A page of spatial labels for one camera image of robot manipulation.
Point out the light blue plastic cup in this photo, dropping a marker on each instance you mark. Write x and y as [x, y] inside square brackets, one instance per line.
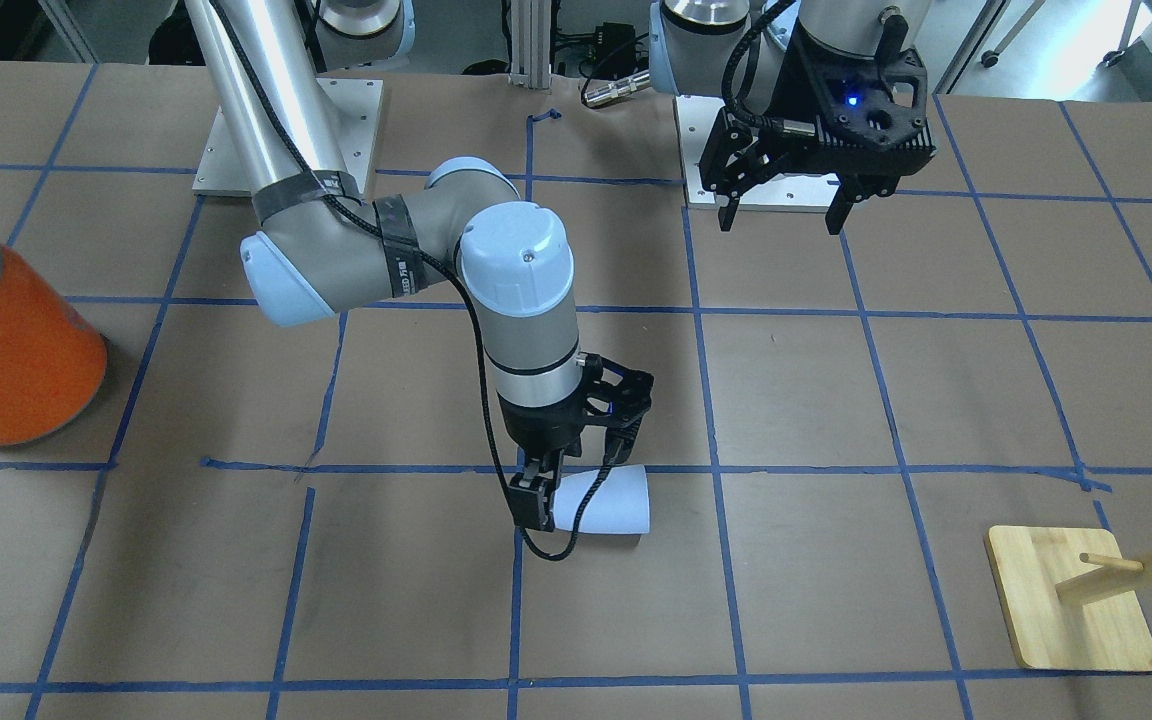
[621, 507]

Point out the orange can shaped container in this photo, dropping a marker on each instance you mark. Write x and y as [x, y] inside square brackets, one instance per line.
[52, 362]

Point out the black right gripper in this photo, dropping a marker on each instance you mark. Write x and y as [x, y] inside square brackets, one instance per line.
[541, 424]

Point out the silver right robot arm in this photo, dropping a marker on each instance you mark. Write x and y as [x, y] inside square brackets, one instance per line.
[321, 249]

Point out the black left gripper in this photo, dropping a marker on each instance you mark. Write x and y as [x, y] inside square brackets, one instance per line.
[779, 97]

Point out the bamboo mug tree stand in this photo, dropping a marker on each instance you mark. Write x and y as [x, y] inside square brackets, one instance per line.
[1076, 595]

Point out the aluminium frame post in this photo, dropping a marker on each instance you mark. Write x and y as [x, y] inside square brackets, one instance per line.
[530, 25]

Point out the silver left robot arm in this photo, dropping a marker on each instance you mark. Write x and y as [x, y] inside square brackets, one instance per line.
[690, 41]

